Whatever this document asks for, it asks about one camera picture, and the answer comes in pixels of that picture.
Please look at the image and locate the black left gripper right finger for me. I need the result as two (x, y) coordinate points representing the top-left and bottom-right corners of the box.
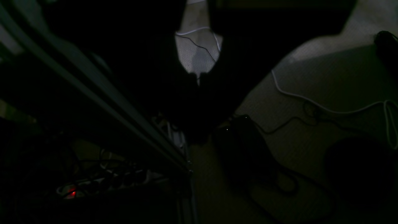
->
(199, 0), (356, 140)

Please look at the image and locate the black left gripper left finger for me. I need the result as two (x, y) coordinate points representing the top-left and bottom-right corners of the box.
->
(44, 0), (199, 142)

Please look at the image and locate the black power adapter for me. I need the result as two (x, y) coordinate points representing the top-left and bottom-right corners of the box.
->
(212, 115), (278, 187)

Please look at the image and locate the white power strip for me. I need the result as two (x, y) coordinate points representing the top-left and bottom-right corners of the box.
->
(55, 169), (168, 199)

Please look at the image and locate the thin black cable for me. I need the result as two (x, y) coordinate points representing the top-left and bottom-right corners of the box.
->
(175, 34), (217, 63)

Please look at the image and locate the aluminium frame rail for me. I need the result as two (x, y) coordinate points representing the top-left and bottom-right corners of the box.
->
(0, 0), (189, 178)

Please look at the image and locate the white cable on floor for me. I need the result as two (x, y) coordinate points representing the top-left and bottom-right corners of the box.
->
(271, 70), (398, 150)

